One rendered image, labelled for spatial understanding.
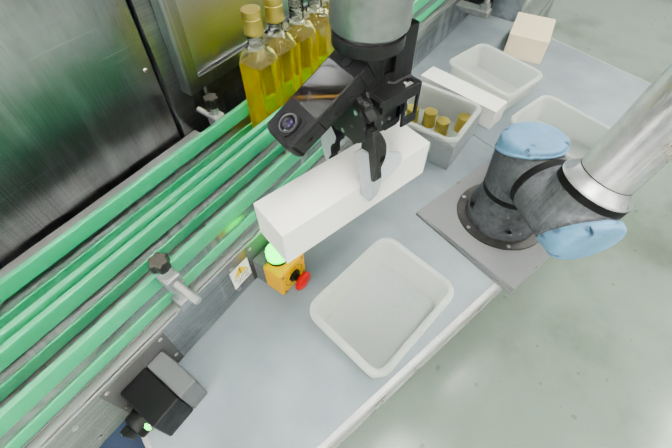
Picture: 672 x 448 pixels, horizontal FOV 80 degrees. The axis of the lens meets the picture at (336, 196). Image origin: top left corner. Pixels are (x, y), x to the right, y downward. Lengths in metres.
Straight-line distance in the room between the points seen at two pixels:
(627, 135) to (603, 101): 0.76
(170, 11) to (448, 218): 0.68
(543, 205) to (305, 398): 0.50
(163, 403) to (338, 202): 0.41
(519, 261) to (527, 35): 0.81
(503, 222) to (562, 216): 0.19
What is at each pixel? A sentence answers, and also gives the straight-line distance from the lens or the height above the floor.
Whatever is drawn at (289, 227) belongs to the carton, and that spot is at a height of 1.11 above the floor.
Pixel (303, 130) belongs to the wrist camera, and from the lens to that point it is 0.39.
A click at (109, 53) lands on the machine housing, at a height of 1.11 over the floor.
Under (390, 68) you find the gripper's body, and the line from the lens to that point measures 0.44.
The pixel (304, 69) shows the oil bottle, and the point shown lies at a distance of 0.87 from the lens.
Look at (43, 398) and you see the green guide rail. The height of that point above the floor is 0.93.
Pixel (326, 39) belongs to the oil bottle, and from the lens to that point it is 0.91.
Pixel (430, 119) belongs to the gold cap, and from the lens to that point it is 1.09.
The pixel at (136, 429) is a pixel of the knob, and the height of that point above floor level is 0.81.
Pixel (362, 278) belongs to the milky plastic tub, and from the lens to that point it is 0.81.
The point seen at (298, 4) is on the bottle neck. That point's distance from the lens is 0.83.
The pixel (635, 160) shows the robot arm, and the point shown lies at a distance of 0.69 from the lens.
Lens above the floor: 1.48
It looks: 51 degrees down
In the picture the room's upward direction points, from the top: straight up
